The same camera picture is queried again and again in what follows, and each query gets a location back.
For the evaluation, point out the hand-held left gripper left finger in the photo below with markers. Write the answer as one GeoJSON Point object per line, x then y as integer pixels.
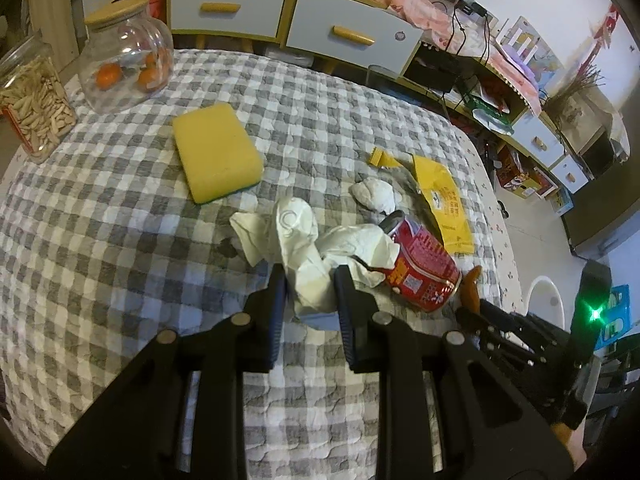
{"type": "Point", "coordinates": [277, 311]}

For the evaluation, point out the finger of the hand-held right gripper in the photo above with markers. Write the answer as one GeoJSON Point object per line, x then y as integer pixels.
{"type": "Point", "coordinates": [500, 322]}
{"type": "Point", "coordinates": [525, 365]}

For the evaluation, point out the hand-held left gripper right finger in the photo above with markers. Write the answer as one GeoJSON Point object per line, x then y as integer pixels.
{"type": "Point", "coordinates": [346, 321]}

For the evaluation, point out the orange peel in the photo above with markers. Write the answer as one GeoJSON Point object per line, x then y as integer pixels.
{"type": "Point", "coordinates": [471, 290]}

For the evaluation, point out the white plastic bin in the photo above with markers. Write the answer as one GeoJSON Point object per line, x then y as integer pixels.
{"type": "Point", "coordinates": [545, 296]}

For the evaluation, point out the cream tissue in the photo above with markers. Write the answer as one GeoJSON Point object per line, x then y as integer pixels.
{"type": "Point", "coordinates": [300, 240]}

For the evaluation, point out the red can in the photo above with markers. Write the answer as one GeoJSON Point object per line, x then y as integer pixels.
{"type": "Point", "coordinates": [425, 266]}

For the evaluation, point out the white tissue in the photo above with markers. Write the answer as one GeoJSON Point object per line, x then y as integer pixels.
{"type": "Point", "coordinates": [375, 194]}

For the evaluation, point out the yellow packet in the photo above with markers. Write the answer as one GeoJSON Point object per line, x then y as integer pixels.
{"type": "Point", "coordinates": [445, 200]}

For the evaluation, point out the yellow wrapper scrap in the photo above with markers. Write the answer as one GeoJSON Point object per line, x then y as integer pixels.
{"type": "Point", "coordinates": [382, 159]}

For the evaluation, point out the yellow sponge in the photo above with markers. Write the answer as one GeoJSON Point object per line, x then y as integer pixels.
{"type": "Point", "coordinates": [215, 150]}

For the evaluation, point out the blue plastic stool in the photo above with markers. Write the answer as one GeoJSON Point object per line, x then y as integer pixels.
{"type": "Point", "coordinates": [614, 321]}

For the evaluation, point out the grey checkered tablecloth table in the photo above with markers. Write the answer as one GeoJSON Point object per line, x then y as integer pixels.
{"type": "Point", "coordinates": [492, 230]}

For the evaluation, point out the dark grey refrigerator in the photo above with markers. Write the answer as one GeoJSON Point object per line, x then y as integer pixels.
{"type": "Point", "coordinates": [600, 225]}

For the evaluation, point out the blue toy box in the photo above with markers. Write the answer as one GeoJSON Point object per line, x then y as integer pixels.
{"type": "Point", "coordinates": [562, 201]}

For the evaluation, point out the colourful cardboard carton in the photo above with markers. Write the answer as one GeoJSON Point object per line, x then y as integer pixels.
{"type": "Point", "coordinates": [525, 180]}

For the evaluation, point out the small white drawer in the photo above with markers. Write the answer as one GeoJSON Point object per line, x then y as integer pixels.
{"type": "Point", "coordinates": [567, 170]}
{"type": "Point", "coordinates": [532, 130]}

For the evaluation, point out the grey white checkered blanket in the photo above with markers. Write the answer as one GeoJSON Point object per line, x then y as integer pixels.
{"type": "Point", "coordinates": [125, 260]}

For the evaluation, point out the black microwave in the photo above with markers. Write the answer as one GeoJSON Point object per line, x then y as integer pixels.
{"type": "Point", "coordinates": [601, 153]}

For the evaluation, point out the low wooden cabinet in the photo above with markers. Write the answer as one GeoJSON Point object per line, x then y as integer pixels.
{"type": "Point", "coordinates": [500, 125]}

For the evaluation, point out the green white bag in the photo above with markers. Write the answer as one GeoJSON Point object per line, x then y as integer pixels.
{"type": "Point", "coordinates": [487, 108]}

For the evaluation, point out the dried plant bundle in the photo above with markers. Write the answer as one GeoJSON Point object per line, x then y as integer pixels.
{"type": "Point", "coordinates": [575, 92]}

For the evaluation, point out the black chair back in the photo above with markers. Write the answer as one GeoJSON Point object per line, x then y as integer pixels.
{"type": "Point", "coordinates": [382, 76]}

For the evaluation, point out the black box device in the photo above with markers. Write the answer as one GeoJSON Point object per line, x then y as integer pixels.
{"type": "Point", "coordinates": [435, 73]}

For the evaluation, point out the small orange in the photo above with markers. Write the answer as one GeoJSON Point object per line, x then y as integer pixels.
{"type": "Point", "coordinates": [108, 76]}
{"type": "Point", "coordinates": [148, 80]}

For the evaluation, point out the colourful map bag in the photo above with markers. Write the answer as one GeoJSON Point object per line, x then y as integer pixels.
{"type": "Point", "coordinates": [542, 60]}

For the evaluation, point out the white router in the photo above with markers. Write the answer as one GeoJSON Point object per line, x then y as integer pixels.
{"type": "Point", "coordinates": [520, 47]}

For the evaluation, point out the red hanging decoration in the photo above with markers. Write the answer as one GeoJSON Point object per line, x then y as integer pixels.
{"type": "Point", "coordinates": [607, 25]}

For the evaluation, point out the glass jar wooden lid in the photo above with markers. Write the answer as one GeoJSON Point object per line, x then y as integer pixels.
{"type": "Point", "coordinates": [125, 35]}

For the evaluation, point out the plastic jar of seeds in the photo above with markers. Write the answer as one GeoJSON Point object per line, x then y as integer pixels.
{"type": "Point", "coordinates": [35, 105]}

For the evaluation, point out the pink cloth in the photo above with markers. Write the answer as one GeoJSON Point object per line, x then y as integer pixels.
{"type": "Point", "coordinates": [410, 5]}

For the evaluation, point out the wooden side rack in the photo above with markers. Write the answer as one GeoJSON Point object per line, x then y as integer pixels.
{"type": "Point", "coordinates": [50, 10]}

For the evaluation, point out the wall power socket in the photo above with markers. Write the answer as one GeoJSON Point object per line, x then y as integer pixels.
{"type": "Point", "coordinates": [462, 2]}

